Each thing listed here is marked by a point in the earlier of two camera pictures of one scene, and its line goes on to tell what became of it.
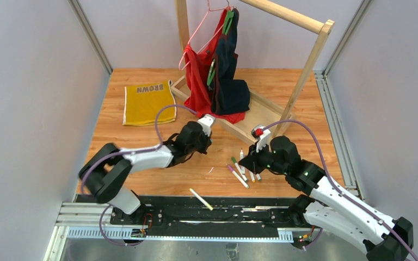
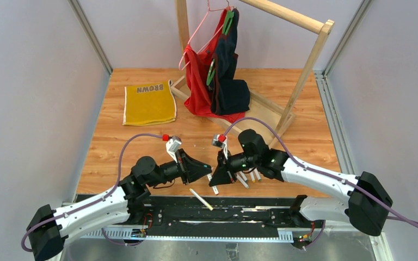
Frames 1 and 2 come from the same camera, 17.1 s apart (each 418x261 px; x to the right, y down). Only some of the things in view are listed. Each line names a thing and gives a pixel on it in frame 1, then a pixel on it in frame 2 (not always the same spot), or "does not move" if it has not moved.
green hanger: (228, 17) does not move
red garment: (198, 63) does not move
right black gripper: (253, 160) → (225, 166)
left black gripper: (202, 140) → (184, 167)
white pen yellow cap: (206, 203) does not move
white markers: (241, 180) does not move
